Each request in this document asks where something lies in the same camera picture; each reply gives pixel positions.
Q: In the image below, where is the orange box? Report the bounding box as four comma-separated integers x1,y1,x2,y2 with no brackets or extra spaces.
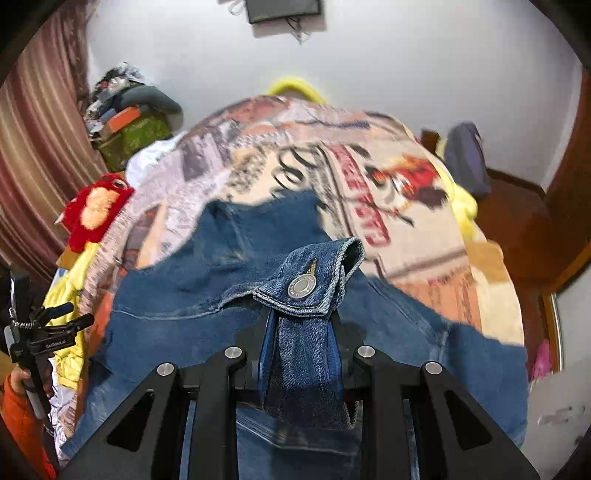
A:
104,107,142,133

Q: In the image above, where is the black wall cable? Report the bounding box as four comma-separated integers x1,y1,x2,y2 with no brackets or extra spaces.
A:
285,16,311,45

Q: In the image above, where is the grey rolled cloth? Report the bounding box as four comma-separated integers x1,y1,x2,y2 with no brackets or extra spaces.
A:
120,85,184,117

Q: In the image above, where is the pink bag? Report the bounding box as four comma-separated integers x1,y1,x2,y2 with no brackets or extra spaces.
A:
531,339,553,381

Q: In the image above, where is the tan cloth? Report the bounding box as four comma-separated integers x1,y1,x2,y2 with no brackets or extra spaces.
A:
466,240,507,283

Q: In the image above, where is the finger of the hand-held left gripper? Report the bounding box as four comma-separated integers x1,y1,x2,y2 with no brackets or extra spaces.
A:
30,302,75,325
44,314,95,340

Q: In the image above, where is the blue denim jacket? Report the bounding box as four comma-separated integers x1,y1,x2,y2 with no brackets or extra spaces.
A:
60,189,529,480

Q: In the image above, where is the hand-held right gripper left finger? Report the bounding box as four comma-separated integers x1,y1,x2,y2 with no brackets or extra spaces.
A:
60,302,273,480

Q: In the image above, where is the printed blanket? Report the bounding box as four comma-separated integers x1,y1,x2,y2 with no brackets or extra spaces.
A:
55,95,525,352

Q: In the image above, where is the striped curtain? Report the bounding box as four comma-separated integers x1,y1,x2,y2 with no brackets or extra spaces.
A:
0,9,112,273

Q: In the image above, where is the grey-blue backpack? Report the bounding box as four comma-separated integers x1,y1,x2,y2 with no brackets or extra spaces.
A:
445,121,492,198

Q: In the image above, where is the wooden headboard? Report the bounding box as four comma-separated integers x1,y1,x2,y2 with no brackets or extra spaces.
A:
420,130,552,291

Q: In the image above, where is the pile of mixed clothes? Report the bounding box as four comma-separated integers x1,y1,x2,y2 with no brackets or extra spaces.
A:
85,65,153,139

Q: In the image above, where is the wooden door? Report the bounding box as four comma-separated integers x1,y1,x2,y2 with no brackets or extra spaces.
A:
542,69,591,296

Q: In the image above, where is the person's left forearm orange sleeve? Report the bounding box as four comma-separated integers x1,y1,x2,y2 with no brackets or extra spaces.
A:
0,374,58,480

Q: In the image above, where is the red plush toy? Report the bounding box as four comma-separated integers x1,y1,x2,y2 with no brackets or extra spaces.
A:
62,174,134,252

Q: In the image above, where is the person's left hand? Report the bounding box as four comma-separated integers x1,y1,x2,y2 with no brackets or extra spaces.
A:
8,364,52,402

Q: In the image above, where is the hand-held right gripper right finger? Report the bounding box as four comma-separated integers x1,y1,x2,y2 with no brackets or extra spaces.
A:
335,314,541,480

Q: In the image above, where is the dark wall-mounted box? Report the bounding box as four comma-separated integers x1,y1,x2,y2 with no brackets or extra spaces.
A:
245,0,324,25

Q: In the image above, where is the white cloth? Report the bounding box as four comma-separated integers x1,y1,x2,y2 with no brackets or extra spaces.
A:
124,137,186,186

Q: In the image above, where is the green patterned box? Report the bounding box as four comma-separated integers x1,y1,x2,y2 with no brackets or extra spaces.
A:
97,113,175,172

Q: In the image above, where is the white cabinet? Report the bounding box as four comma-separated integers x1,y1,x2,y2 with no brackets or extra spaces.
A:
526,364,591,469

